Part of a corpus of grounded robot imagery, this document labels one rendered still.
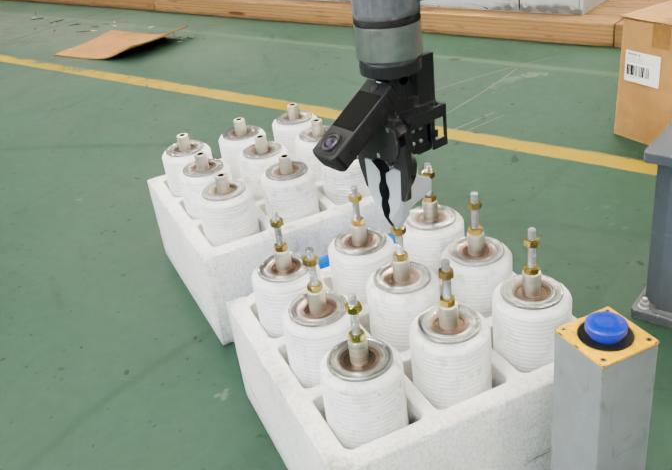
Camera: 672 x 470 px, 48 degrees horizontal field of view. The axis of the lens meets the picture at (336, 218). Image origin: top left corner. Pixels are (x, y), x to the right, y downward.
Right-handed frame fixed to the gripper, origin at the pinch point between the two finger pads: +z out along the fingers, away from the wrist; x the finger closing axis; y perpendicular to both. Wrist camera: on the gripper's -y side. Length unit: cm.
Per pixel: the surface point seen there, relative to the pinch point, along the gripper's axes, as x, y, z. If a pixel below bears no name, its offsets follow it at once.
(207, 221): 42.0, -5.3, 13.0
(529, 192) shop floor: 34, 69, 34
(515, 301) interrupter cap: -14.4, 6.5, 9.0
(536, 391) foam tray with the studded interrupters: -20.5, 2.8, 17.0
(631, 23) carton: 35, 107, 6
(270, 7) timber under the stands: 231, 132, 28
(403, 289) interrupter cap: -2.4, -0.8, 9.0
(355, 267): 8.4, 0.0, 10.6
